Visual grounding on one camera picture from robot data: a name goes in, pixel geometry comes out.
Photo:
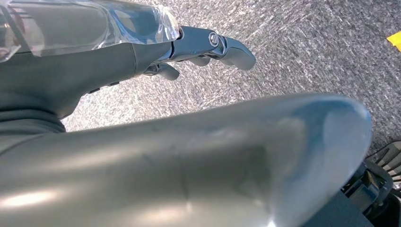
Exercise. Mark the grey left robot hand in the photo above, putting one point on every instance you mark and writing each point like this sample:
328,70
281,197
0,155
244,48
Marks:
78,69

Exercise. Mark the clear plastic hand cover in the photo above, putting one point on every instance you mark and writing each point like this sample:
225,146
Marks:
137,25

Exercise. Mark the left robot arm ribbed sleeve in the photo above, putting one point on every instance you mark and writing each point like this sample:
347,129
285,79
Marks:
25,125

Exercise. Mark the black robot foot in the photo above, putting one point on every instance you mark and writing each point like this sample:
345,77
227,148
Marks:
369,188

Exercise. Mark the yellow floor tape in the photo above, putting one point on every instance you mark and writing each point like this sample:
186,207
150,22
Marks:
395,40

